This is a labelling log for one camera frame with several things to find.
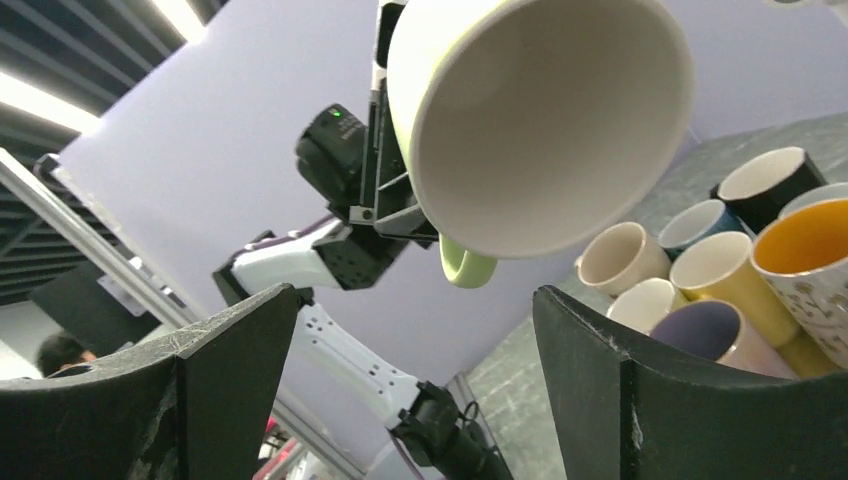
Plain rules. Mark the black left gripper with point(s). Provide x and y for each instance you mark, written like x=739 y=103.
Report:
x=357 y=166

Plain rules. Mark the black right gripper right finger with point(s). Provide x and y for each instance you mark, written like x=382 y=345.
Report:
x=626 y=406

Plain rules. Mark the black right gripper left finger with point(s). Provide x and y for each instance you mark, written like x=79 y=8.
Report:
x=192 y=404

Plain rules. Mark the pink lidded cup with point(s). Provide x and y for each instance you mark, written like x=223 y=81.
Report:
x=717 y=331

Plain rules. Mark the beige teal patterned mug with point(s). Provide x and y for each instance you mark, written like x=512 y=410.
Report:
x=620 y=257

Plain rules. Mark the yellow mug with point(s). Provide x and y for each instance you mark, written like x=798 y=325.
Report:
x=718 y=267

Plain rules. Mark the light green mug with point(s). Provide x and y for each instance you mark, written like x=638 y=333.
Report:
x=527 y=127

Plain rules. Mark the blue floral mug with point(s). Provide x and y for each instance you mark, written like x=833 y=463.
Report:
x=697 y=222

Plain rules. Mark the clear glass mug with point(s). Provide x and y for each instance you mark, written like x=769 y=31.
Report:
x=803 y=258

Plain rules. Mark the black white-lined mug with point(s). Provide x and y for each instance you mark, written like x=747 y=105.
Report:
x=757 y=191

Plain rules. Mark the lime green faceted mug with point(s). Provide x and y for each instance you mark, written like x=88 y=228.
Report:
x=646 y=304

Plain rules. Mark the grey blue mug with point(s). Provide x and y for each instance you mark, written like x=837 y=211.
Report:
x=829 y=192

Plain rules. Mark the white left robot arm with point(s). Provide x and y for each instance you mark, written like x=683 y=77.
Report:
x=423 y=419

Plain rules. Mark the person's dark-haired head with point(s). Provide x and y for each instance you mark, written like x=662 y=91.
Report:
x=59 y=351

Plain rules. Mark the aluminium extrusion frame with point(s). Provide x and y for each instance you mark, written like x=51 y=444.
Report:
x=21 y=182

